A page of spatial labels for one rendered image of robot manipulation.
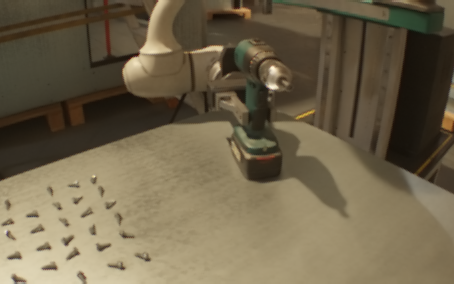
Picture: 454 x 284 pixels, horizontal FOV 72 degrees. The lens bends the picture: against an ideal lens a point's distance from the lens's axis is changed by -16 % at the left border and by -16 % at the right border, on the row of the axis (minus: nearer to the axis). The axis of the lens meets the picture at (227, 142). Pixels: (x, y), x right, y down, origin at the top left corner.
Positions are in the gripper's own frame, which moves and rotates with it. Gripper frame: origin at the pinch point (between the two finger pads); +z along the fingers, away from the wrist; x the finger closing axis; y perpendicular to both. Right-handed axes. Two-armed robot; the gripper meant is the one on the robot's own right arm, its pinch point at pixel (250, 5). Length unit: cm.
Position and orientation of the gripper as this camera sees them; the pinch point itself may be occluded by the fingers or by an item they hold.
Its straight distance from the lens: 110.9
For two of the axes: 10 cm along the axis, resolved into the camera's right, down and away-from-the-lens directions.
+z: 0.0, 8.8, 4.7
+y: 7.6, -3.0, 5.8
